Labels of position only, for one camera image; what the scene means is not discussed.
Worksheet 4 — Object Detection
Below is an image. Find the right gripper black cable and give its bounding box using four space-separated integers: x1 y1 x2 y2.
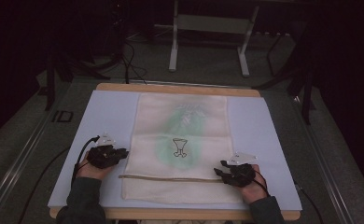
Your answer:
253 169 271 197

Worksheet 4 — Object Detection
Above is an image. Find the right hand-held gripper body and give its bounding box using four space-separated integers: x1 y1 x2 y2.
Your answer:
225 151 259 189

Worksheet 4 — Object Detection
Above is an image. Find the wooden table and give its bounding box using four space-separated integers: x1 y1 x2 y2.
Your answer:
49 82 301 222

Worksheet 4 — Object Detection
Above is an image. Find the white table mat board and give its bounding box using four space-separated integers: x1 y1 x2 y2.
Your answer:
47 90 303 212

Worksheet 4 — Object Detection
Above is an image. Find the white metal stand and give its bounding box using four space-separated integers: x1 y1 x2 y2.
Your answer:
154 0 261 78

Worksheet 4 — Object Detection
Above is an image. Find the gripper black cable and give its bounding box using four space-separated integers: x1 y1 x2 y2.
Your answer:
71 134 101 187
253 169 271 197

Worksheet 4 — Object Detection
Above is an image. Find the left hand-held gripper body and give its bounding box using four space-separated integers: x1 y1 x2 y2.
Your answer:
86 132 122 170

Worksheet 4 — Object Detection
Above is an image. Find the black floor bracket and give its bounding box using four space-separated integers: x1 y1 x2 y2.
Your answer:
51 109 75 123

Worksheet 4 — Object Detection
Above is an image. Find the person's right hand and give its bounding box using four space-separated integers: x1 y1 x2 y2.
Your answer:
239 163 270 205

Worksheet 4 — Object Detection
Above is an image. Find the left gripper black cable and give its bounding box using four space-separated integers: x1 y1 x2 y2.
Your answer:
71 134 101 187

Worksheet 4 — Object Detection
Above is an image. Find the metal floor rail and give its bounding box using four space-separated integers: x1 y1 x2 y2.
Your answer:
0 108 63 222
290 94 356 224

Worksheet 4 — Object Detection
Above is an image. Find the black tripod stand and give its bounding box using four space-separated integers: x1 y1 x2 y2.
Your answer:
36 3 132 112
252 31 318 126

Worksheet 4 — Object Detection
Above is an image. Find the person's left hand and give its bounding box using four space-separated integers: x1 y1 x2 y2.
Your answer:
76 151 117 181

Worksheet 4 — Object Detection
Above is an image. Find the black floor cable bundle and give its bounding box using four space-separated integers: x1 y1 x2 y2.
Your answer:
119 39 148 86

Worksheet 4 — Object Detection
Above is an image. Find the cream drawstring cloth bag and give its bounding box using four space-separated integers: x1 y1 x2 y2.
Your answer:
118 92 244 205

